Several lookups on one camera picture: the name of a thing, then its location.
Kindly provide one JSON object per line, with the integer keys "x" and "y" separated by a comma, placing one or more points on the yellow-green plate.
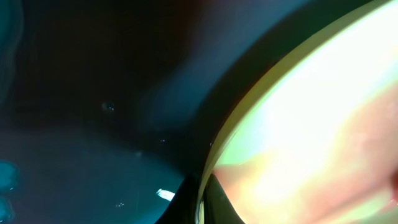
{"x": 315, "y": 139}

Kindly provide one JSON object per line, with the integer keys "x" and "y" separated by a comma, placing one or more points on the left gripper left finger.
{"x": 182, "y": 207}

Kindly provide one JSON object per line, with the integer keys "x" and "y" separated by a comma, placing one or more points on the teal plastic tray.
{"x": 107, "y": 106}

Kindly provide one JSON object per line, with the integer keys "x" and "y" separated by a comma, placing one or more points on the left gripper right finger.
{"x": 217, "y": 207}

